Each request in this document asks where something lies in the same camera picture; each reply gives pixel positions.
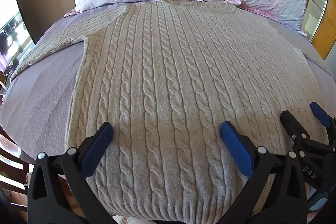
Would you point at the bright window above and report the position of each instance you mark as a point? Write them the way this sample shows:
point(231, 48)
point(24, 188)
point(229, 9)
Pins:
point(13, 37)

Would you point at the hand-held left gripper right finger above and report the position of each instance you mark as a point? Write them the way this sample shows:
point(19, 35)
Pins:
point(235, 146)

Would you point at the wooden headboard frame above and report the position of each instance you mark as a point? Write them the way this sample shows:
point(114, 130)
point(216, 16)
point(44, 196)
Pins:
point(321, 13)

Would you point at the dark flat panel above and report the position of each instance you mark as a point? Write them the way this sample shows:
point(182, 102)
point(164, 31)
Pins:
point(42, 0)

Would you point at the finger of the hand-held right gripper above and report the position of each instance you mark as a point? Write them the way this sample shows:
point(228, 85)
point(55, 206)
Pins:
point(320, 115)
point(291, 126)

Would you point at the lavender bed sheet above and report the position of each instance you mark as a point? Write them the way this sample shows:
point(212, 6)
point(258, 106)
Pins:
point(39, 98)

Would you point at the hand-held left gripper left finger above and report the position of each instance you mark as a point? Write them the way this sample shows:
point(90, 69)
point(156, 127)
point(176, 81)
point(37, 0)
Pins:
point(98, 144)

